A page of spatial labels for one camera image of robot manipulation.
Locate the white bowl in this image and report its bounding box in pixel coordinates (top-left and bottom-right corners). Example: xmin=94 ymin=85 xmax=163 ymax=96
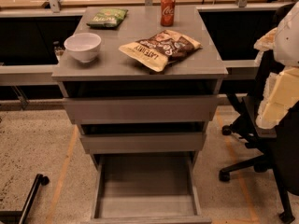
xmin=64 ymin=33 xmax=102 ymax=63

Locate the red soda can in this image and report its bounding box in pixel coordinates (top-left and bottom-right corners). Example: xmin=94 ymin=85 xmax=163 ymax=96
xmin=161 ymin=0 xmax=176 ymax=26

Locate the grey desk frame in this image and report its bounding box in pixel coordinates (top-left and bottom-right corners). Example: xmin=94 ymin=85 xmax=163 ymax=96
xmin=0 ymin=3 xmax=281 ymax=88

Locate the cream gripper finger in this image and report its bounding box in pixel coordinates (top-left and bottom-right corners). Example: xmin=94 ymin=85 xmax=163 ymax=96
xmin=253 ymin=28 xmax=277 ymax=51
xmin=255 ymin=67 xmax=299 ymax=129

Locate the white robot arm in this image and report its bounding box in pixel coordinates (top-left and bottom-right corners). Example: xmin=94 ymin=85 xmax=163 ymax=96
xmin=254 ymin=2 xmax=299 ymax=129

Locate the black chair base leg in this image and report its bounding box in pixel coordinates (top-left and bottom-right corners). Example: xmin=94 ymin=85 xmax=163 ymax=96
xmin=0 ymin=174 xmax=50 ymax=224

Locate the grey drawer cabinet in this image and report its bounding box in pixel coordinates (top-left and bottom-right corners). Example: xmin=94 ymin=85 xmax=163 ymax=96
xmin=52 ymin=6 xmax=227 ymax=224

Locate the open bottom grey drawer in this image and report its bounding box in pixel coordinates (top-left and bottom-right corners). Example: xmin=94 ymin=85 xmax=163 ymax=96
xmin=82 ymin=153 xmax=211 ymax=224

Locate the brown chip bag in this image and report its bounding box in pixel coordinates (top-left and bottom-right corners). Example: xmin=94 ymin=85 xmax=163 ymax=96
xmin=119 ymin=30 xmax=202 ymax=72

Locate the green chip bag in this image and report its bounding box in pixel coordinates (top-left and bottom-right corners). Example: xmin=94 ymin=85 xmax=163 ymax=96
xmin=87 ymin=7 xmax=128 ymax=28

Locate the top grey drawer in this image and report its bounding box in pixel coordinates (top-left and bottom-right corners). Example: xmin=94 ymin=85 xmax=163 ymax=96
xmin=64 ymin=95 xmax=217 ymax=124

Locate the black office chair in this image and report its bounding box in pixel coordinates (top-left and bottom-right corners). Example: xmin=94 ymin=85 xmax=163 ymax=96
xmin=218 ymin=2 xmax=299 ymax=224

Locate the middle grey drawer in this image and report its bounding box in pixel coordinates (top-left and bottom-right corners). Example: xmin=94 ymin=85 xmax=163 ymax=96
xmin=80 ymin=132 xmax=206 ymax=154

